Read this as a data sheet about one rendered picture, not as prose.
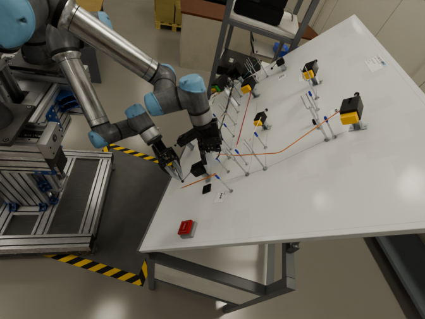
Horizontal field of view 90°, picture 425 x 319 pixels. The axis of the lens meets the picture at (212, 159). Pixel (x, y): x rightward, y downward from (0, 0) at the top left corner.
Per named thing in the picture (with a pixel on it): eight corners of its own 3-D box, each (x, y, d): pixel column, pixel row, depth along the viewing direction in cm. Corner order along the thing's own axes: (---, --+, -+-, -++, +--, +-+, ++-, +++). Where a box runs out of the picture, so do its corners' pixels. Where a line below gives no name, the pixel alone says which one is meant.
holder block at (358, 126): (371, 106, 64) (363, 81, 59) (366, 133, 59) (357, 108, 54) (353, 109, 67) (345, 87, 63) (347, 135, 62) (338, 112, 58)
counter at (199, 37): (300, 85, 420) (325, 42, 358) (176, 66, 364) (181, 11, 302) (287, 66, 468) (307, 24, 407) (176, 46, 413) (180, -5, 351)
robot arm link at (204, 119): (186, 117, 69) (190, 105, 75) (190, 129, 71) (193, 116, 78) (208, 114, 67) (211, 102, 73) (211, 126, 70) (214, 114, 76)
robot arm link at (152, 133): (139, 135, 90) (155, 126, 92) (145, 145, 91) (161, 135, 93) (140, 134, 83) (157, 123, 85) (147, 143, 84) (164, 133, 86)
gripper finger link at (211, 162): (220, 175, 80) (216, 152, 77) (205, 176, 81) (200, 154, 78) (221, 171, 83) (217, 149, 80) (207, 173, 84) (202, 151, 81)
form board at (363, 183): (207, 103, 168) (206, 101, 168) (355, 17, 111) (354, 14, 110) (141, 252, 90) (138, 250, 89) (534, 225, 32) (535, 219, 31)
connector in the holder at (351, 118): (358, 118, 56) (356, 111, 55) (358, 123, 55) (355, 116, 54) (343, 121, 59) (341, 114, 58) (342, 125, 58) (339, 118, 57)
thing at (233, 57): (214, 73, 160) (216, 64, 155) (222, 55, 184) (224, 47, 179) (255, 87, 161) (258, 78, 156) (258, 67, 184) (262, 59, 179)
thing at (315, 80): (326, 69, 91) (319, 51, 87) (320, 86, 86) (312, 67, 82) (315, 73, 95) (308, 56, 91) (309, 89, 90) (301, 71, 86)
